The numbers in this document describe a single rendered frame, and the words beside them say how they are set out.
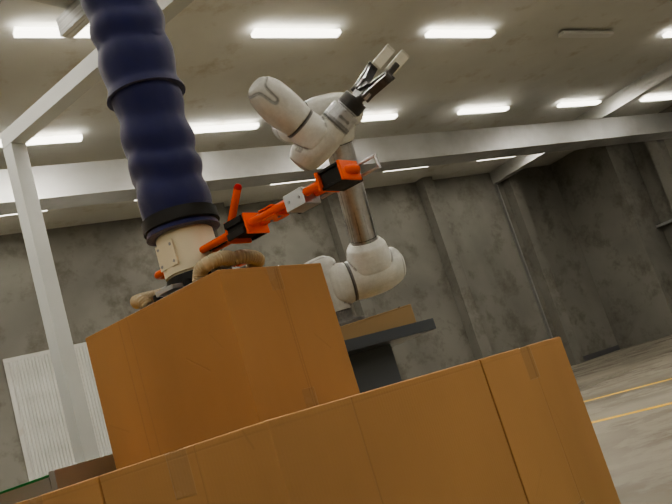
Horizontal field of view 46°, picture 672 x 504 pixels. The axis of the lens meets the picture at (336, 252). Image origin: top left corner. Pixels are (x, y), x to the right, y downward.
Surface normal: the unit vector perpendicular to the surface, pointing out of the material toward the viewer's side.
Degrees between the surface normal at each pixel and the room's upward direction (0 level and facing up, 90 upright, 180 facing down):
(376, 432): 90
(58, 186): 90
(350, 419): 90
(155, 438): 90
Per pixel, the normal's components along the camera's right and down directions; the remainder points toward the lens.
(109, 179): 0.48, -0.32
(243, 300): 0.73, -0.35
